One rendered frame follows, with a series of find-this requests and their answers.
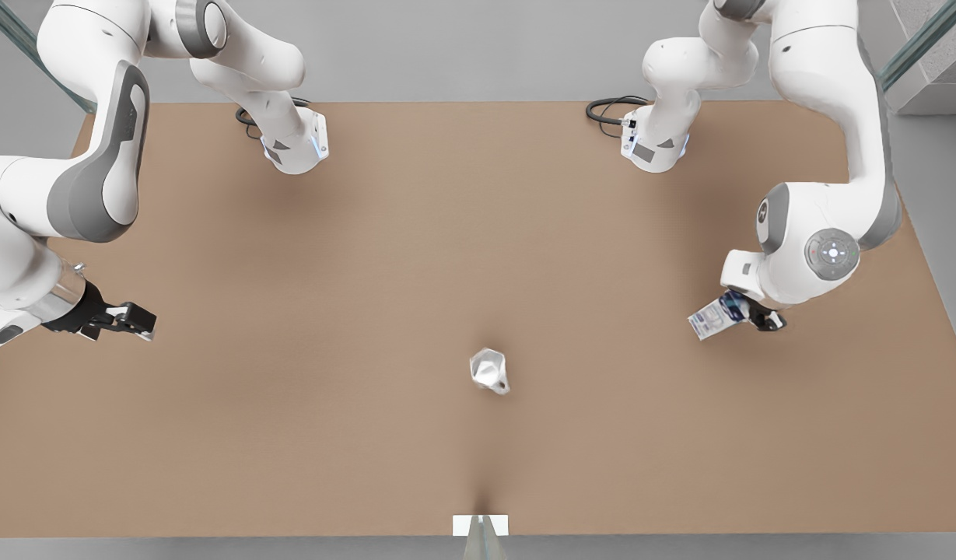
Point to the white and blue printed box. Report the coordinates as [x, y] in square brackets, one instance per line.
[712, 319]

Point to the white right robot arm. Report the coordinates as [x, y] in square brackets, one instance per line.
[96, 155]

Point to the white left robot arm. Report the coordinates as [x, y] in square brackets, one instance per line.
[820, 233]

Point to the white faceted cup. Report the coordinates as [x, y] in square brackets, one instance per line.
[489, 369]

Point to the silver frame post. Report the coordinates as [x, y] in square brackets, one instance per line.
[917, 43]
[484, 544]
[34, 50]

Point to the grey post foot block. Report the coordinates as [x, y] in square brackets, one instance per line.
[940, 78]

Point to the white post foot plate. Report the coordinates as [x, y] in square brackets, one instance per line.
[460, 526]

